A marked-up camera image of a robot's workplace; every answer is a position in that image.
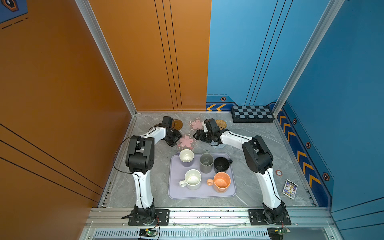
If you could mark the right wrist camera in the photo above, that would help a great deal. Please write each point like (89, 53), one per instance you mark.
(211, 127)

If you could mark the rattan woven round coaster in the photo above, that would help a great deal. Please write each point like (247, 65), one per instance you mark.
(221, 124)

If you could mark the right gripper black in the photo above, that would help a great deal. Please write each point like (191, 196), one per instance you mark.
(199, 136)

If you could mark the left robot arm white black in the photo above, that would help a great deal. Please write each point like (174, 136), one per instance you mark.
(140, 160)

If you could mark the pink flower coaster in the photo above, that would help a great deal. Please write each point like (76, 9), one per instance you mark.
(186, 142)
(197, 124)

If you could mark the aluminium front rail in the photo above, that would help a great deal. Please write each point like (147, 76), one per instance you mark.
(301, 217)

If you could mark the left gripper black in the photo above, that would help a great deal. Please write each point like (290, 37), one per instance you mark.
(178, 135)

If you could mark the black mug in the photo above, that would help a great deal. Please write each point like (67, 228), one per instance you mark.
(222, 164)

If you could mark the lavender silicone tray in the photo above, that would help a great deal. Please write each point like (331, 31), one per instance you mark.
(177, 174)

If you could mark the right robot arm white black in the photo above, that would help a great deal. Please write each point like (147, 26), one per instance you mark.
(259, 159)

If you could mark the orange mug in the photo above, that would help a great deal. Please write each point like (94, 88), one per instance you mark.
(220, 182)

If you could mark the white cup lavender outside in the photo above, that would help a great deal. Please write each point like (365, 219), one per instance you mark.
(186, 157)

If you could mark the white mug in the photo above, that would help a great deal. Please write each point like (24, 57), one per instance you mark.
(192, 180)

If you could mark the green circuit board left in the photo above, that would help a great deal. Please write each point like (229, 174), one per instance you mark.
(148, 234)

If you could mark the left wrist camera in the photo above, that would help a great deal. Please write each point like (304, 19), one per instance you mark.
(167, 122)

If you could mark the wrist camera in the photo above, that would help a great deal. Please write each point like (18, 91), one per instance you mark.
(167, 122)
(211, 127)

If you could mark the black checkerboard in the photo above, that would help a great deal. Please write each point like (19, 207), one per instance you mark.
(252, 114)

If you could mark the blue woven round coaster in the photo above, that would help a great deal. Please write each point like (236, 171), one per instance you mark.
(218, 146)

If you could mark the grey mug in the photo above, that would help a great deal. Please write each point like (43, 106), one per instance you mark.
(206, 163)

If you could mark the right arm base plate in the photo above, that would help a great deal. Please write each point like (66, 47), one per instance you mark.
(269, 217)

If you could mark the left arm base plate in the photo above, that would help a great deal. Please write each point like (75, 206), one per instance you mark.
(161, 217)

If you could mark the brown wooden coaster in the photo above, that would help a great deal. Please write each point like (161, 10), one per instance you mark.
(177, 125)

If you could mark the small printed card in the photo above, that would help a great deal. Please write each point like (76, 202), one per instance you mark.
(290, 189)

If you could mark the small round marker sticker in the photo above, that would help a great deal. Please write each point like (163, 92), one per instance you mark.
(279, 173)

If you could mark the circuit board right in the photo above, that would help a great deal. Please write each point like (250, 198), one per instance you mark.
(277, 233)

